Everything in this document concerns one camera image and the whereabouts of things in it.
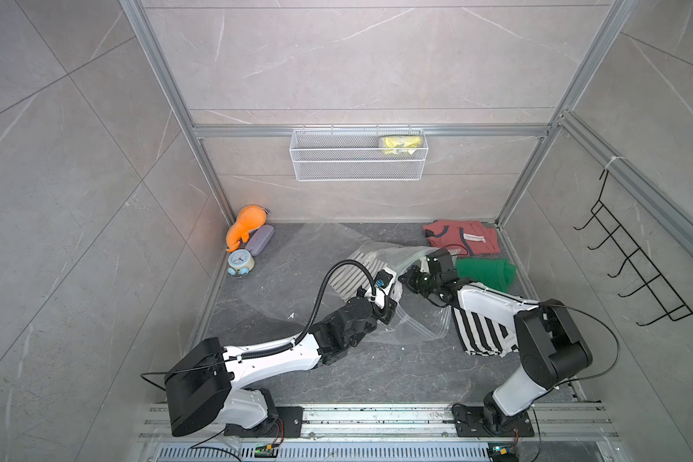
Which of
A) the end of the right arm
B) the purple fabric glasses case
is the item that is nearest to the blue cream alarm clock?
the purple fabric glasses case

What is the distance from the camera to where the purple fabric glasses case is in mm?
1097

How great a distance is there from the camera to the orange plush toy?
3.70 feet

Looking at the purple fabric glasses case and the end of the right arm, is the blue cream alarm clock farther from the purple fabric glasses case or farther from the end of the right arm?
the end of the right arm

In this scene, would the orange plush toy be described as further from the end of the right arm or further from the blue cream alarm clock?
the end of the right arm

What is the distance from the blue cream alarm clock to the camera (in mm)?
A: 1029

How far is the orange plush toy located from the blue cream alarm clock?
5 cm

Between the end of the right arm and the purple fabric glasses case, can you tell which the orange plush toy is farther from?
the end of the right arm

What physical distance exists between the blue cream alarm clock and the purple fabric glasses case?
26 millimetres

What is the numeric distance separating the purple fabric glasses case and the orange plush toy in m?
0.02
